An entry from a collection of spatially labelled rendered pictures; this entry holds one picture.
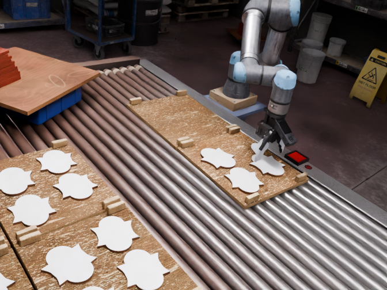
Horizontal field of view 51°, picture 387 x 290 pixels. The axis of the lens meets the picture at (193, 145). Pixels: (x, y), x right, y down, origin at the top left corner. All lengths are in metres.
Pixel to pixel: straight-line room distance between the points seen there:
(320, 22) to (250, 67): 4.75
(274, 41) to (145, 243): 1.16
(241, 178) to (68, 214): 0.63
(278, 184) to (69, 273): 0.82
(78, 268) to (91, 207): 0.25
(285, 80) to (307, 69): 3.85
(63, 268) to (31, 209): 0.26
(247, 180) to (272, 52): 0.76
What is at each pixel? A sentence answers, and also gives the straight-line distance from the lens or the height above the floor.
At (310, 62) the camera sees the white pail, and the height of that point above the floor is 0.27.
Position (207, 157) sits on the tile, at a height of 0.95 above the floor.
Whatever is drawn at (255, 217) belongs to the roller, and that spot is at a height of 0.92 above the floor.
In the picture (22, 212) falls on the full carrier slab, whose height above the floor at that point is 0.95.
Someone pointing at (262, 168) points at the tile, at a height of 0.95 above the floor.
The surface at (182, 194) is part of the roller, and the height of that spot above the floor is 0.92.
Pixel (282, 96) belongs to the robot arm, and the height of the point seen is 1.25.
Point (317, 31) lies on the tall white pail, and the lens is 6.33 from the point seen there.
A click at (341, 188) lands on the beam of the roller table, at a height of 0.92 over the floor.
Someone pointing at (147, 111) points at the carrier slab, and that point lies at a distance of 1.91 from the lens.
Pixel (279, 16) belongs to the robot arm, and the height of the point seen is 1.43.
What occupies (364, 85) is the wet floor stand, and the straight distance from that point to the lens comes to 5.19.
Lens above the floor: 1.82
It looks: 31 degrees down
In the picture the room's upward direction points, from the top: 9 degrees clockwise
